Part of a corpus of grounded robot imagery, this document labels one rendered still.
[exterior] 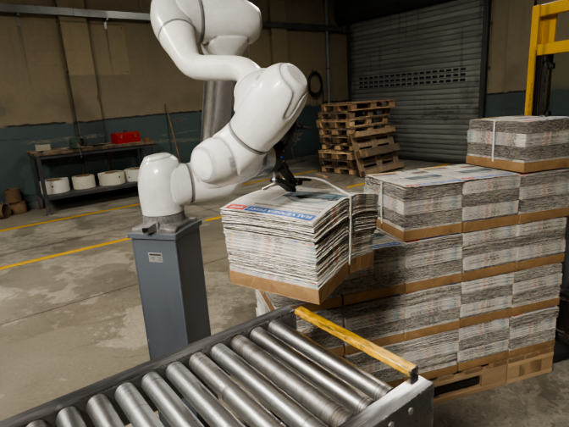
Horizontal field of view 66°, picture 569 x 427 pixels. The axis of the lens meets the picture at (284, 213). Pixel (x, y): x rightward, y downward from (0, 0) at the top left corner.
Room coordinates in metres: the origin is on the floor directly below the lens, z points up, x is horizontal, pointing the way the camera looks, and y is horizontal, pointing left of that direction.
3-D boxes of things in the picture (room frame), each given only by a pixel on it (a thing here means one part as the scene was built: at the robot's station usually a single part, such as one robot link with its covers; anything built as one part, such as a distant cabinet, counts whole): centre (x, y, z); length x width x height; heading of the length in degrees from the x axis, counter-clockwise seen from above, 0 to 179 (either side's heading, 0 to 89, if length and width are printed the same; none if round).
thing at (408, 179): (1.96, -0.59, 1.06); 0.37 x 0.29 x 0.01; 15
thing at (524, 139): (2.12, -1.14, 0.65); 0.39 x 0.30 x 1.29; 16
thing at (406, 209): (1.97, -0.58, 0.95); 0.38 x 0.29 x 0.23; 15
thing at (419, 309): (1.91, -0.44, 0.42); 1.17 x 0.39 x 0.83; 106
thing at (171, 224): (1.61, 0.46, 1.03); 0.22 x 0.18 x 0.06; 162
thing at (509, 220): (2.04, -0.86, 0.86); 0.38 x 0.29 x 0.04; 15
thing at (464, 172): (2.04, -0.85, 1.06); 0.37 x 0.28 x 0.01; 15
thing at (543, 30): (2.55, -1.47, 0.97); 0.09 x 0.09 x 1.75; 16
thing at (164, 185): (1.63, 0.45, 1.17); 0.18 x 0.16 x 0.22; 115
